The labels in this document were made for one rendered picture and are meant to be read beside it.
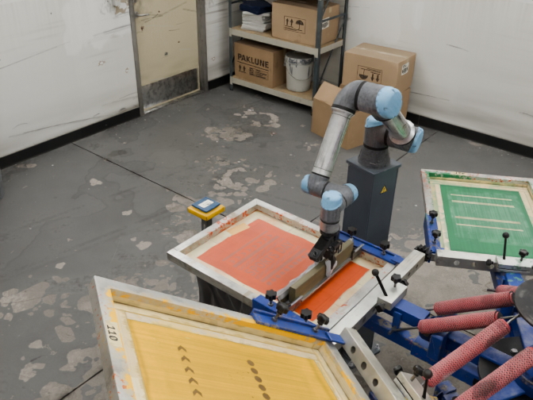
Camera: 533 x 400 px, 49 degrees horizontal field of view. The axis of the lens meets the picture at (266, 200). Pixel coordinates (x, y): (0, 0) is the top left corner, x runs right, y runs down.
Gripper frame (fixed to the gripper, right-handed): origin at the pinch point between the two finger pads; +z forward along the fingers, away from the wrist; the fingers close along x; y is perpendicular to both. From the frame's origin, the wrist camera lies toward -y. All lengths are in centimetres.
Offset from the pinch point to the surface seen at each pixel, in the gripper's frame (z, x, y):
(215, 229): 2, 56, -3
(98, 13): -12, 367, 170
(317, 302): 5.4, -5.5, -10.5
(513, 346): 0, -73, 9
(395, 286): -7.1, -30.0, 2.9
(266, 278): 5.4, 18.9, -12.2
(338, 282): 5.3, -4.6, 5.2
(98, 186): 100, 278, 86
